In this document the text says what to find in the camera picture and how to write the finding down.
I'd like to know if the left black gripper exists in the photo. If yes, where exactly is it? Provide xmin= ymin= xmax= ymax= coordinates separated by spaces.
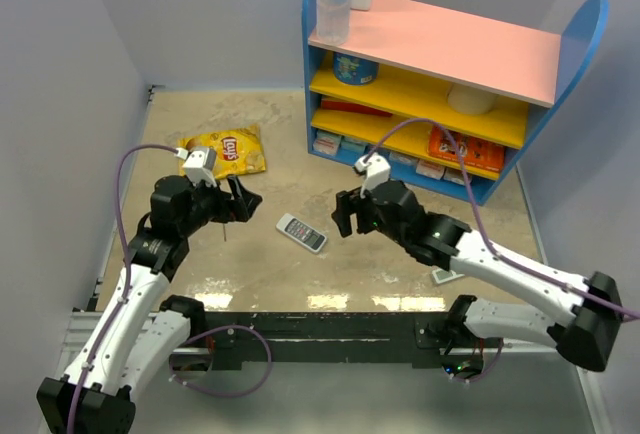
xmin=179 ymin=173 xmax=261 ymax=236

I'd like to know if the wide white remote control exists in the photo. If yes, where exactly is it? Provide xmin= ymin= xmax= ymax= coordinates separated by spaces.
xmin=276 ymin=213 xmax=327 ymax=254

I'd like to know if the slim white remote control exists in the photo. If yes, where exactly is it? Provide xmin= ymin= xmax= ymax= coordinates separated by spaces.
xmin=431 ymin=268 xmax=464 ymax=285

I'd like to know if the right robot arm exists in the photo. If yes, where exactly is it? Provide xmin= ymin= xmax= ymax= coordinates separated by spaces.
xmin=332 ymin=181 xmax=623 ymax=372

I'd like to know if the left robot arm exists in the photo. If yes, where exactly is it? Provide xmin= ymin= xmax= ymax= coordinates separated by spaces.
xmin=36 ymin=175 xmax=262 ymax=433

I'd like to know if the teal tissue pack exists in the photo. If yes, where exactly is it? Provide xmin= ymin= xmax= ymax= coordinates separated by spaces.
xmin=340 ymin=136 xmax=368 ymax=156

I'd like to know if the yellow Lays chips bag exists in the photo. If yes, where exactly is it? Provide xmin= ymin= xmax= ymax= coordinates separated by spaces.
xmin=178 ymin=124 xmax=267 ymax=180

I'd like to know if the tissue pack centre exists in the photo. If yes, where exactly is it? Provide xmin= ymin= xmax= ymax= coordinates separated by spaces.
xmin=389 ymin=151 xmax=419 ymax=166

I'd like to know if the tissue pack far left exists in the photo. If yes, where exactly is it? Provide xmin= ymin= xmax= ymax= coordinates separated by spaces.
xmin=312 ymin=130 xmax=342 ymax=156

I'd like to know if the tissue pack red label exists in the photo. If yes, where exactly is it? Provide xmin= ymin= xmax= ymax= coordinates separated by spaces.
xmin=416 ymin=159 xmax=446 ymax=180

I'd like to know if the red flat box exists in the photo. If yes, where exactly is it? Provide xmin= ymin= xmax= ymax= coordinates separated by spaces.
xmin=320 ymin=96 xmax=392 ymax=117

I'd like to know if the tissue pack far right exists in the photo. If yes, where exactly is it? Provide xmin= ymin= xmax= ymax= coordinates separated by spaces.
xmin=442 ymin=167 xmax=473 ymax=186

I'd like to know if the blue printed can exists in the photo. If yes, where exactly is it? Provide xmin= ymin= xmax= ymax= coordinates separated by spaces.
xmin=333 ymin=52 xmax=379 ymax=86

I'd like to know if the orange snack package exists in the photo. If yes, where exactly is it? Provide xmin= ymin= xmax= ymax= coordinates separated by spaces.
xmin=428 ymin=127 xmax=505 ymax=173

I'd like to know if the blue wooden shelf unit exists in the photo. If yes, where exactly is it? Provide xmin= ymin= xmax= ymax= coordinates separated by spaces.
xmin=301 ymin=0 xmax=609 ymax=204

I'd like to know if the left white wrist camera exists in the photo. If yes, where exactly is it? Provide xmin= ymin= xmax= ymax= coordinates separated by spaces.
xmin=182 ymin=146 xmax=217 ymax=187

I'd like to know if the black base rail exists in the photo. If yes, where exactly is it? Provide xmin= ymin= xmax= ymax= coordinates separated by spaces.
xmin=190 ymin=311 xmax=499 ymax=370

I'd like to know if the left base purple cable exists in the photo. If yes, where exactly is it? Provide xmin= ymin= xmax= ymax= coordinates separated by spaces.
xmin=168 ymin=324 xmax=273 ymax=399

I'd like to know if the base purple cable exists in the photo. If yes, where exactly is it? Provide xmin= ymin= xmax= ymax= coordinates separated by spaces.
xmin=447 ymin=337 xmax=505 ymax=385
xmin=168 ymin=324 xmax=273 ymax=399

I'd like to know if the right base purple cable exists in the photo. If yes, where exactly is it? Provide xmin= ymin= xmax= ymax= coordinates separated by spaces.
xmin=447 ymin=337 xmax=505 ymax=385

